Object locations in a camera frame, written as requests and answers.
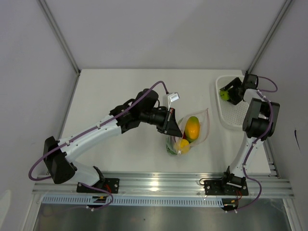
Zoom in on aluminium mounting rail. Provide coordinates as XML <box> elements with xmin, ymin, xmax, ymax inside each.
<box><xmin>32</xmin><ymin>172</ymin><xmax>295</xmax><ymax>199</ymax></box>

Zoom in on clear pink-dotted zip bag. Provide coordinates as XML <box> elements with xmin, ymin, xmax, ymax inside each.
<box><xmin>166</xmin><ymin>108</ymin><xmax>210</xmax><ymax>155</ymax></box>

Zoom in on yellow toy lemon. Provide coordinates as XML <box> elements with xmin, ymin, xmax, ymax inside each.
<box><xmin>174</xmin><ymin>139</ymin><xmax>190</xmax><ymax>155</ymax></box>

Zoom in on right aluminium frame post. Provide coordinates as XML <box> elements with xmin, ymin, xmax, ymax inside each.
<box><xmin>245</xmin><ymin>0</ymin><xmax>295</xmax><ymax>73</ymax></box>

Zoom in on left aluminium frame post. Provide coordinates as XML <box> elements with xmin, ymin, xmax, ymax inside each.
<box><xmin>37</xmin><ymin>0</ymin><xmax>81</xmax><ymax>75</ymax></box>

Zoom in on white slotted cable duct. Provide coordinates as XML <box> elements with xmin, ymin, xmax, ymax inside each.
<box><xmin>42</xmin><ymin>194</ymin><xmax>223</xmax><ymax>207</ymax></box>

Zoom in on green toy cabbage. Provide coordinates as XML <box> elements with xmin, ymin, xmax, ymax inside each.
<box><xmin>166</xmin><ymin>136</ymin><xmax>178</xmax><ymax>155</ymax></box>

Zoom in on green toy apple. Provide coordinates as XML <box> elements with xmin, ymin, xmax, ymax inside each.
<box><xmin>219</xmin><ymin>90</ymin><xmax>230</xmax><ymax>101</ymax></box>

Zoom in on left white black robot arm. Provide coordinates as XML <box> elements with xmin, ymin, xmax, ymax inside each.
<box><xmin>43</xmin><ymin>89</ymin><xmax>182</xmax><ymax>193</ymax></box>

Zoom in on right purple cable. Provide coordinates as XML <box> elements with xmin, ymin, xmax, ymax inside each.
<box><xmin>242</xmin><ymin>76</ymin><xmax>278</xmax><ymax>174</ymax></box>

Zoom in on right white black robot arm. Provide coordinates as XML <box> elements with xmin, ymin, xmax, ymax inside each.
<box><xmin>219</xmin><ymin>73</ymin><xmax>280</xmax><ymax>194</ymax></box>

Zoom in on aluminium frame post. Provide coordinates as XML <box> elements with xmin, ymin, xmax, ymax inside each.
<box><xmin>37</xmin><ymin>0</ymin><xmax>81</xmax><ymax>75</ymax></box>
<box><xmin>245</xmin><ymin>0</ymin><xmax>295</xmax><ymax>73</ymax></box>

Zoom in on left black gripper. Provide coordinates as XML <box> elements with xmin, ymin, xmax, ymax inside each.
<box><xmin>140</xmin><ymin>106</ymin><xmax>182</xmax><ymax>137</ymax></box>

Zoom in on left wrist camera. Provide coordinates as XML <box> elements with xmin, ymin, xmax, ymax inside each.
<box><xmin>163</xmin><ymin>92</ymin><xmax>180</xmax><ymax>109</ymax></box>

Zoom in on orange yellow toy mango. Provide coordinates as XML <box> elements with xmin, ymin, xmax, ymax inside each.
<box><xmin>184</xmin><ymin>116</ymin><xmax>200</xmax><ymax>142</ymax></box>

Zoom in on white plastic basket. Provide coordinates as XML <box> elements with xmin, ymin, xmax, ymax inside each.
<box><xmin>215</xmin><ymin>76</ymin><xmax>249</xmax><ymax>131</ymax></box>

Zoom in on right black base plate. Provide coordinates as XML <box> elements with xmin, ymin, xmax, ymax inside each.
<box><xmin>199</xmin><ymin>178</ymin><xmax>249</xmax><ymax>196</ymax></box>

